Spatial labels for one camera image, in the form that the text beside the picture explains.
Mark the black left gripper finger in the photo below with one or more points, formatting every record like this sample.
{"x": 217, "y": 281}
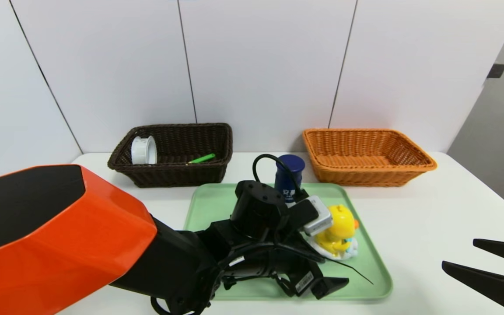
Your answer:
{"x": 333, "y": 286}

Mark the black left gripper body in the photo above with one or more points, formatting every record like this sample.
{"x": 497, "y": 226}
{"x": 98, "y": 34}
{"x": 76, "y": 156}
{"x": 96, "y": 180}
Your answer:
{"x": 305, "y": 280}

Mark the yellow duck scooter toy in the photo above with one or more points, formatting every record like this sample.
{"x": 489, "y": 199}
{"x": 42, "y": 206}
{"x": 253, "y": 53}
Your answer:
{"x": 344, "y": 223}

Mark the green yellow pasta spoon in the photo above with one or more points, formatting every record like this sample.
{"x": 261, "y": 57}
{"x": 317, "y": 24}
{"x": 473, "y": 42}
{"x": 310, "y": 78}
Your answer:
{"x": 203, "y": 158}

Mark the white round plastic container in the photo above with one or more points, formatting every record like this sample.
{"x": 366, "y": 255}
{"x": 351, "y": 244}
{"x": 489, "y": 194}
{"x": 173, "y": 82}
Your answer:
{"x": 143, "y": 151}

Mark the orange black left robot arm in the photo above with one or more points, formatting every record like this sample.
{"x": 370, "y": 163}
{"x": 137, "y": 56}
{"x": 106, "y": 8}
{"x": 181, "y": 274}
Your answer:
{"x": 59, "y": 245}

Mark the orange wicker basket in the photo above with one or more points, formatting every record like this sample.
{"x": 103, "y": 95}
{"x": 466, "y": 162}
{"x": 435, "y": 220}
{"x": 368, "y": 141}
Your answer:
{"x": 365, "y": 173}

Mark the dark brown wicker basket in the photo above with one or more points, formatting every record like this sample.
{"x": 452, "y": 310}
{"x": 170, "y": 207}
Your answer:
{"x": 173, "y": 175}

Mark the blue white drink bottle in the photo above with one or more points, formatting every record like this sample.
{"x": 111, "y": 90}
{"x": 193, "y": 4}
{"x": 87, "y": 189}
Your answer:
{"x": 293, "y": 168}

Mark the light green plastic tray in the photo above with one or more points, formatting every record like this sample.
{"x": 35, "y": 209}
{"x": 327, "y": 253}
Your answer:
{"x": 208, "y": 210}

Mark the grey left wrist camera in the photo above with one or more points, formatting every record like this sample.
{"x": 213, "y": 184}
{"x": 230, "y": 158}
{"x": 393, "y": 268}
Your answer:
{"x": 320, "y": 216}

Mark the black wall fixture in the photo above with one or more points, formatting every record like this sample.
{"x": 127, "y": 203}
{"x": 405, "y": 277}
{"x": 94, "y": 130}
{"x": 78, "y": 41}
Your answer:
{"x": 496, "y": 71}

